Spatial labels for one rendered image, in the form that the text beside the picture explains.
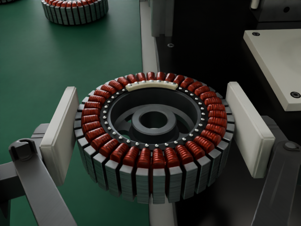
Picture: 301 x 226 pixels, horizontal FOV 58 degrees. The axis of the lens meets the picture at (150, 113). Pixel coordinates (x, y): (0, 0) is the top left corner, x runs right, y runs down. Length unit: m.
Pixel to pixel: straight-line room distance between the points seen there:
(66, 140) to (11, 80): 0.23
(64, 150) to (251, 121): 0.11
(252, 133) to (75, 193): 0.16
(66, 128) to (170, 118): 0.07
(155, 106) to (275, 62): 0.19
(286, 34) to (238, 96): 0.24
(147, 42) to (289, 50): 0.20
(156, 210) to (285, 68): 0.22
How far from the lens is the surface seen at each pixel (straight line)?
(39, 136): 0.17
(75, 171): 0.27
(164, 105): 0.23
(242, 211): 0.23
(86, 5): 0.48
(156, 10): 0.39
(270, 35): 0.41
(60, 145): 0.16
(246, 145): 0.18
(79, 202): 0.25
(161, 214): 0.24
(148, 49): 0.42
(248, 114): 0.17
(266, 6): 0.46
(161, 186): 0.16
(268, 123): 0.18
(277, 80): 0.33
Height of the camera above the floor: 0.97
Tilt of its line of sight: 45 degrees down
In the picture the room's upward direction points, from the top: straight up
